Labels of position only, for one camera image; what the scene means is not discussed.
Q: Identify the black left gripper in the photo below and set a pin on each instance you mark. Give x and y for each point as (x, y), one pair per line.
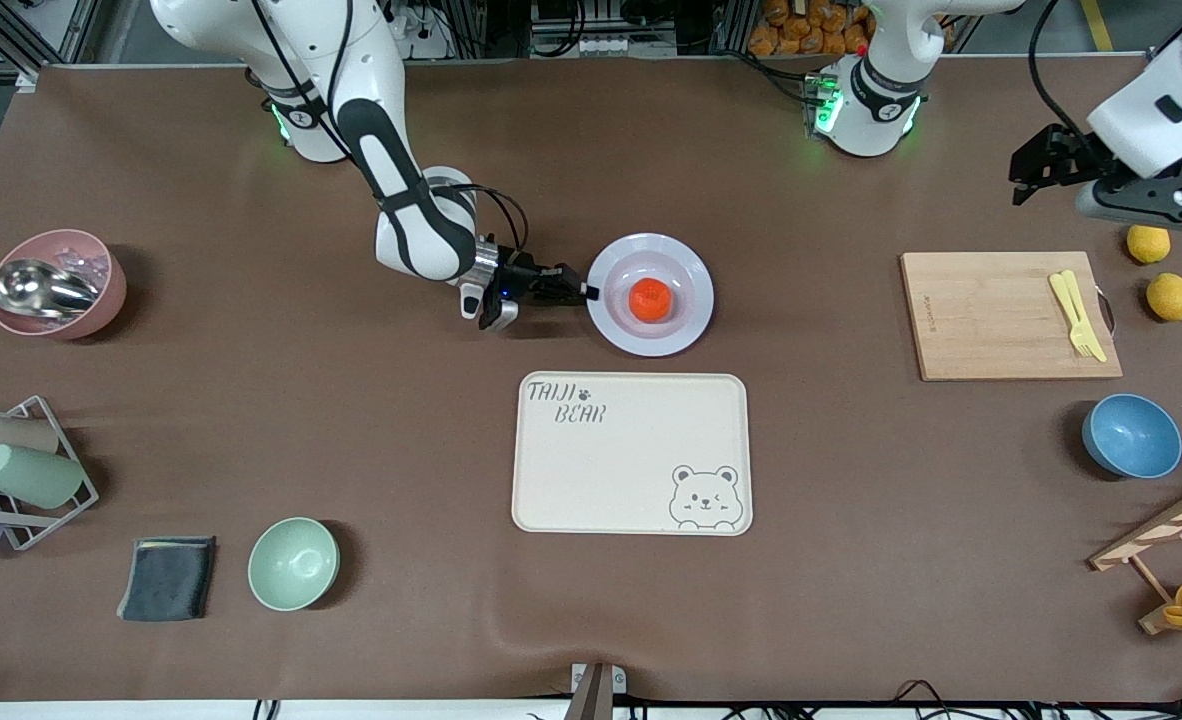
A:
(1063, 160)

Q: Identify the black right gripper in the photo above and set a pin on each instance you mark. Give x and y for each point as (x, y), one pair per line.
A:
(521, 272)

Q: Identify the orange mandarin fruit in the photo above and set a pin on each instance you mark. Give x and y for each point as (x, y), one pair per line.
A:
(651, 300)

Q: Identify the lavender round plate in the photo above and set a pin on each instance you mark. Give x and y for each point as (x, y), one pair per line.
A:
(691, 300)

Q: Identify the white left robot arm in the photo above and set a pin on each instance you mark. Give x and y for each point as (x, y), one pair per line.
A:
(871, 120)

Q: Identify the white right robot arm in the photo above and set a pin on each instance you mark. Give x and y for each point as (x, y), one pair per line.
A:
(421, 240)

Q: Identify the yellow lemon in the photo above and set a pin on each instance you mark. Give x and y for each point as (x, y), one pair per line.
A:
(1171, 297)
(1148, 245)

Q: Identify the yellow plastic fork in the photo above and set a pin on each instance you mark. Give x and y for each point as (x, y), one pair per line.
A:
(1063, 295)

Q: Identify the yellow plastic knife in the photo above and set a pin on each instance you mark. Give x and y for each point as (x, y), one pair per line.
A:
(1083, 318)

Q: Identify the wooden cutting board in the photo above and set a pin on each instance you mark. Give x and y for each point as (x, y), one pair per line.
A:
(991, 320)

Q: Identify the cream bear print tray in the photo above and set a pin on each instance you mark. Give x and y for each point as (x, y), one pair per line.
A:
(631, 470)

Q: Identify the pile of orange breads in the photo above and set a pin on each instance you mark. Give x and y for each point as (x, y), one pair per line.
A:
(811, 28)

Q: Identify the blue bowl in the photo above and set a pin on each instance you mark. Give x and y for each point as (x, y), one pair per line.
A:
(1132, 436)

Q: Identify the white power strip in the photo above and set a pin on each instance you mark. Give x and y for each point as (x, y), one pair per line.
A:
(421, 30)

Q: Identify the wooden peg rack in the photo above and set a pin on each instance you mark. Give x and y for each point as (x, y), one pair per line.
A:
(1166, 525)

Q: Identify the mint green bowl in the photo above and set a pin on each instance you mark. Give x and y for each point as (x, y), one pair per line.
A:
(293, 564)

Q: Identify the metal table edge clamp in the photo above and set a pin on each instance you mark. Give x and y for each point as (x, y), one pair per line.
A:
(596, 690)

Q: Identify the pink bowl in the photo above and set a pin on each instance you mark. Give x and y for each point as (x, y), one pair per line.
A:
(101, 300)

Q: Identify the dark grey folded cloth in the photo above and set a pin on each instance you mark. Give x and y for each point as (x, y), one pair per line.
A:
(167, 578)

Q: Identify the shiny metal scoop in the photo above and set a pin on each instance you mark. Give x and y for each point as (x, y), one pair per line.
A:
(41, 287)

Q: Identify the mint green cup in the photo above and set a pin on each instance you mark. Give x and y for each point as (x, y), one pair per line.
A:
(31, 475)

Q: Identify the beige cup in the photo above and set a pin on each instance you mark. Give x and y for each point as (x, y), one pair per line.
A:
(11, 435)

